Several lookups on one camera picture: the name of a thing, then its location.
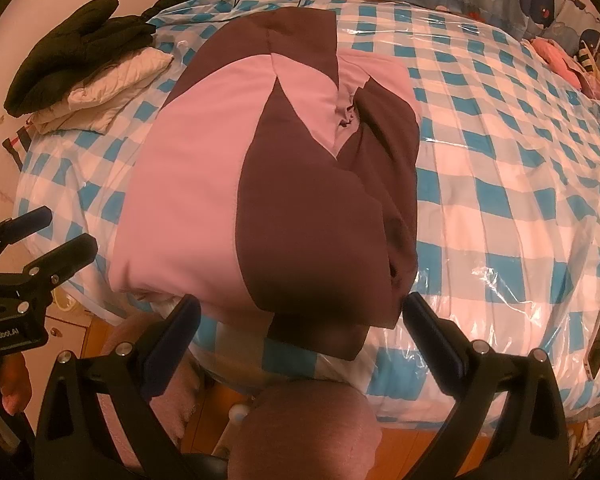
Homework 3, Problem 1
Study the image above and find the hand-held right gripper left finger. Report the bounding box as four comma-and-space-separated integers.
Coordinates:
34, 294, 203, 480

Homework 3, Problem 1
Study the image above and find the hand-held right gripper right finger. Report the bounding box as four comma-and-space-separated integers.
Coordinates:
402, 291, 568, 480

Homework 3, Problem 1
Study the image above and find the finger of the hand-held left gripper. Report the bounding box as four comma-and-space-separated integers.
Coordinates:
21, 232, 100, 312
0, 205, 54, 272

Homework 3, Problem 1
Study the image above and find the pink and brown jacket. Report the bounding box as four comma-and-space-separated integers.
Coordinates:
107, 7, 423, 361

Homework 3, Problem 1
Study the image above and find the person's left hand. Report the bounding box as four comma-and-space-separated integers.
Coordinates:
0, 354, 33, 417

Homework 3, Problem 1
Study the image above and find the white drawer cabinet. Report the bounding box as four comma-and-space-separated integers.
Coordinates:
46, 290, 111, 357

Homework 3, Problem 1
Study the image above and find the person's right leg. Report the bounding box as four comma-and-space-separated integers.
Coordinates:
227, 380, 383, 480

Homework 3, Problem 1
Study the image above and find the cream puffer jacket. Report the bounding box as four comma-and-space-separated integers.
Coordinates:
30, 47, 175, 135

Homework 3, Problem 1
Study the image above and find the black puffer jacket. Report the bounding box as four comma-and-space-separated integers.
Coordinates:
4, 0, 155, 117

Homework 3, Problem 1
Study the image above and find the blue checkered plastic-covered bed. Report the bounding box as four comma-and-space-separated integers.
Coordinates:
12, 0, 600, 431

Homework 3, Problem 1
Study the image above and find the striped plush toy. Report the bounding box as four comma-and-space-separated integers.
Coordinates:
577, 30, 600, 78

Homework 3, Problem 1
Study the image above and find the red and black strap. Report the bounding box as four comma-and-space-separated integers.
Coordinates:
2, 125, 33, 171

